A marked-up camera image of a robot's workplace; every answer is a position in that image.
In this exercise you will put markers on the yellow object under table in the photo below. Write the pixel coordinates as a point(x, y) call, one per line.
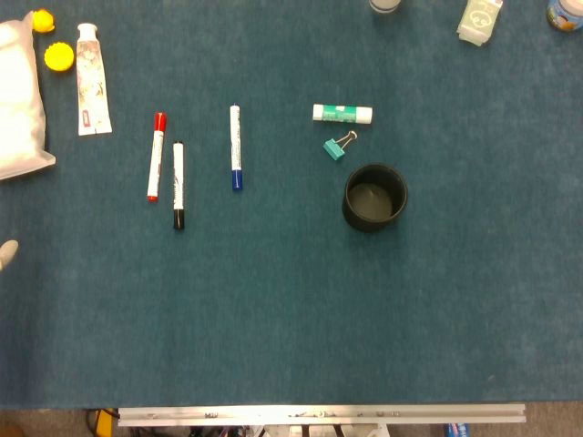
point(105, 423)

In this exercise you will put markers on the blue capped whiteboard marker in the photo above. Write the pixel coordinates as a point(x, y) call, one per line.
point(236, 145)

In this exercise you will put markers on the white paper cup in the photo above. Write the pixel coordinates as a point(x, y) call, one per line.
point(385, 4)

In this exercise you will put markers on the teal binder clip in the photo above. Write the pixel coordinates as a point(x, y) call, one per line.
point(333, 150)

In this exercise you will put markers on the red capped whiteboard marker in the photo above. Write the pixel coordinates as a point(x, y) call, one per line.
point(156, 155)

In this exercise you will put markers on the floral white cream tube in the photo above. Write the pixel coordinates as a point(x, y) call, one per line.
point(92, 82)

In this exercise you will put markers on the blue package under table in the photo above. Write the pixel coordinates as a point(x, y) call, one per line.
point(456, 430)

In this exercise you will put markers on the blue felt table mat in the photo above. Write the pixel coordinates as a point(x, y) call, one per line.
point(291, 296)

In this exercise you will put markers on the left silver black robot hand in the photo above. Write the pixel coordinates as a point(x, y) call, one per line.
point(7, 255)

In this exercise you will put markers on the green white glue stick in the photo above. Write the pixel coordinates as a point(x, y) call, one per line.
point(341, 113)

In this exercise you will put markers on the black capped whiteboard marker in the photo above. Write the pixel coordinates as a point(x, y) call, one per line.
point(179, 182)

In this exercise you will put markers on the black mesh pen holder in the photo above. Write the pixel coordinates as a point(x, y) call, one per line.
point(353, 214)

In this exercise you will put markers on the aluminium profile rail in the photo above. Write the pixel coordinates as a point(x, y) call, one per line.
point(319, 415)

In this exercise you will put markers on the yellow ridged round cap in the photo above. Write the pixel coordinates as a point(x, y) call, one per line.
point(59, 57)

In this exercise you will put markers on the cartoon label plastic jar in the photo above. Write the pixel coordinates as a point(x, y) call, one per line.
point(565, 13)

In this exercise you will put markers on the yellow lemon shaped toy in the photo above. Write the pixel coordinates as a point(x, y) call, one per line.
point(43, 20)

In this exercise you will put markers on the white plastic bag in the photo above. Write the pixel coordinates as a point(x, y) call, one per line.
point(18, 100)

